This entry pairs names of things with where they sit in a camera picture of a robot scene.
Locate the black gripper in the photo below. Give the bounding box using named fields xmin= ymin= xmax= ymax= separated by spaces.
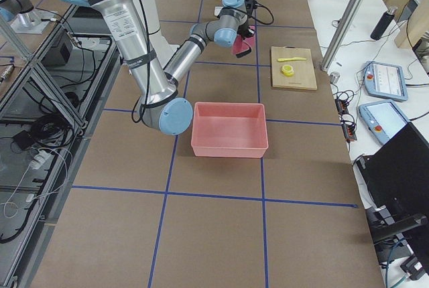
xmin=239 ymin=14 xmax=254 ymax=38

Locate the pink and grey cloth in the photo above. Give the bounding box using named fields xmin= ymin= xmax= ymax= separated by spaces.
xmin=231 ymin=25 xmax=255 ymax=58

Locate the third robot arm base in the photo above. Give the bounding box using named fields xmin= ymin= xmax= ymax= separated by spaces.
xmin=1 ymin=0 xmax=50 ymax=35

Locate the yellow plastic knife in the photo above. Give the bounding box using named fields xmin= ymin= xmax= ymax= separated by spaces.
xmin=277 ymin=57 xmax=307 ymax=62

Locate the bamboo cutting board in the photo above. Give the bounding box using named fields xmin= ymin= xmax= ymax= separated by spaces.
xmin=271 ymin=46 xmax=318 ymax=90

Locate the small metal weight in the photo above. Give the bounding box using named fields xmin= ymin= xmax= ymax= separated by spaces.
xmin=329 ymin=72 xmax=340 ymax=84

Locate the pink plastic bin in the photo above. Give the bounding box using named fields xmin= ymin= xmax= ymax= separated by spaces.
xmin=191 ymin=102 xmax=269 ymax=159

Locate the black bottle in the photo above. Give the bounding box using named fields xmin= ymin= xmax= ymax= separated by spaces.
xmin=370 ymin=6 xmax=397 ymax=40

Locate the teach pendant far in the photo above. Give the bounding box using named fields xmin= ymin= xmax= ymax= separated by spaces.
xmin=363 ymin=61 xmax=408 ymax=102

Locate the teach pendant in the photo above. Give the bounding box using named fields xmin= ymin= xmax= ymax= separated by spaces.
xmin=358 ymin=100 xmax=410 ymax=145
xmin=363 ymin=61 xmax=408 ymax=102

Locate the teach pendant near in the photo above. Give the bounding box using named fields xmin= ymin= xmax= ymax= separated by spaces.
xmin=358 ymin=100 xmax=410 ymax=145

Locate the black power box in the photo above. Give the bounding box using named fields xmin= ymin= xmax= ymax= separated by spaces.
xmin=42 ymin=30 xmax=73 ymax=67

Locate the black monitor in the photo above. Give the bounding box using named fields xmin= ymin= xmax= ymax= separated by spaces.
xmin=357 ymin=123 xmax=428 ymax=216

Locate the white power adapter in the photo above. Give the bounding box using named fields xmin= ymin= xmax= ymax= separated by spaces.
xmin=29 ymin=150 xmax=51 ymax=170

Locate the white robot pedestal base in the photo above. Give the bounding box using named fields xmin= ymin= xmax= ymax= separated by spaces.
xmin=155 ymin=34 xmax=180 ymax=67

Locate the aluminium frame post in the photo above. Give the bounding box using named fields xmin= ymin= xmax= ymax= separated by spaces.
xmin=320 ymin=0 xmax=363 ymax=72

